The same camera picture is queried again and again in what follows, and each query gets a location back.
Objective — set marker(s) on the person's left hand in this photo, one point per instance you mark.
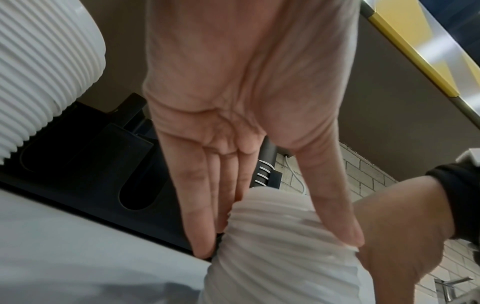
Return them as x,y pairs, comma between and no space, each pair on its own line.
243,74

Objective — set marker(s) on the person's right hand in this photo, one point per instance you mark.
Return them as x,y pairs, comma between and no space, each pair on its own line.
405,231

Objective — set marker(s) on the stack of white lids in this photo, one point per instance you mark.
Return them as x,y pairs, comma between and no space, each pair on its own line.
37,74
270,252

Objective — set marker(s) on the black cup and lid organizer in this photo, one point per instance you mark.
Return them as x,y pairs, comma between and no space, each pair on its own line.
93,178

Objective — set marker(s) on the steel faucet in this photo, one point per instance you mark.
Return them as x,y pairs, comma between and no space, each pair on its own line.
448,286

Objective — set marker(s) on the right marker wristband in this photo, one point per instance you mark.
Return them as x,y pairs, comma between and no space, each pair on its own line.
465,193

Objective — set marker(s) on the stack of black paper cups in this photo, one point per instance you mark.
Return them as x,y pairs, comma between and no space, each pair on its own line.
267,150

